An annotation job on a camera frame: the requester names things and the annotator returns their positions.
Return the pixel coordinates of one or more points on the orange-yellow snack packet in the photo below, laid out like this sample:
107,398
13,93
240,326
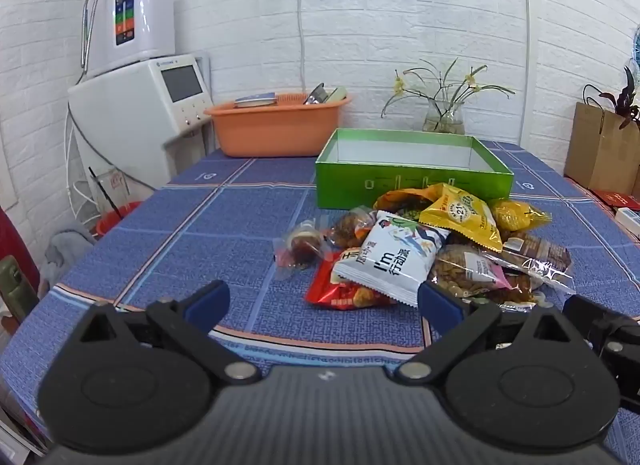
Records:
517,215

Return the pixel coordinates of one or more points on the red object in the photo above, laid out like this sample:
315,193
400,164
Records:
17,250

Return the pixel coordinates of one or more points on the pale green item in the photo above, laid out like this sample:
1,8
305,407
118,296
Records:
337,94

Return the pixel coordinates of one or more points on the orange plastic basin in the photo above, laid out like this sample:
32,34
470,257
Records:
272,127

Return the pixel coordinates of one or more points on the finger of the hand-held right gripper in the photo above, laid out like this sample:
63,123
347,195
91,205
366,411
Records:
607,327

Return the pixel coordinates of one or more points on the yellow snack packet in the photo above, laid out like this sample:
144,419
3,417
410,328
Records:
467,212

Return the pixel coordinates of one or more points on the green cardboard box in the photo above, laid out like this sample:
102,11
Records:
400,180

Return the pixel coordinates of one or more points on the clear packet brown snacks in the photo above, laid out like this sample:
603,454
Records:
352,227

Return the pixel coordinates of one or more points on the clear peanut packet pink label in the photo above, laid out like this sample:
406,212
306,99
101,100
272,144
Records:
465,270

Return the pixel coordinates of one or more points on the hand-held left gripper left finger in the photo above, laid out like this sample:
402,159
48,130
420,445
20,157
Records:
207,301

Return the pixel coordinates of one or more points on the brown paper bag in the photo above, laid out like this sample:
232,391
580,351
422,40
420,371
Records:
597,150

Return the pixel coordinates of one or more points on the metal utensil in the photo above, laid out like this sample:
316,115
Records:
316,95

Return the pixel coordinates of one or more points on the clear packet dark dates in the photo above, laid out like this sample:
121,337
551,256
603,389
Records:
522,291

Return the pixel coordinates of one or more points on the grey cloth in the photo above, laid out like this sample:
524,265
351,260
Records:
67,255

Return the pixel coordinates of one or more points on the brown snack packet clear wrap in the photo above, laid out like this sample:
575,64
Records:
537,250

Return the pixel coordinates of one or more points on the blue book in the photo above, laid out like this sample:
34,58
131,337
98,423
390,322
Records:
255,100

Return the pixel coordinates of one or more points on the white water purifier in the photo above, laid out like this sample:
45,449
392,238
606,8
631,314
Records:
137,15

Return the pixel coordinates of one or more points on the olive green object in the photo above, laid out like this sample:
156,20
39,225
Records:
17,292

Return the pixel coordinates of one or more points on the clear packet red fruit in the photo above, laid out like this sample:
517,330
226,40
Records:
302,247

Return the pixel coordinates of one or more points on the red plastic bucket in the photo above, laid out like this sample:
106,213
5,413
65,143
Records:
117,217

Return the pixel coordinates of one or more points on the red flat box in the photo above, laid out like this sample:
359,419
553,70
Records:
617,199

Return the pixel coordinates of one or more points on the dark red leafy plant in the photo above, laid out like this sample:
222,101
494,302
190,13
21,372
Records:
625,105

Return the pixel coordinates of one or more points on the green pea snack packet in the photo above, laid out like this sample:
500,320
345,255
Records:
400,202

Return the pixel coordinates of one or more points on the white snack packet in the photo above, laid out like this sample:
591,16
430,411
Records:
385,257

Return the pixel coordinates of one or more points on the glass vase with plant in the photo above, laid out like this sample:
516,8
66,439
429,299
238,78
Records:
444,117

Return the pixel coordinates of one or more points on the blue checked tablecloth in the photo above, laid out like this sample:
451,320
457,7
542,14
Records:
200,225

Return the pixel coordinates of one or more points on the red snack packet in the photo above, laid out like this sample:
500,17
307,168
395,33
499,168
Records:
332,290

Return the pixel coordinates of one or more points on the white wall pipe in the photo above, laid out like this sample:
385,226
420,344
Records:
524,45

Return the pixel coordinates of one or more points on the white appliance with screen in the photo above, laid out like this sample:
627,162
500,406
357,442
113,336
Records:
145,110

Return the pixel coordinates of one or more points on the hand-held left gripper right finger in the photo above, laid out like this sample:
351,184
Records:
440,307

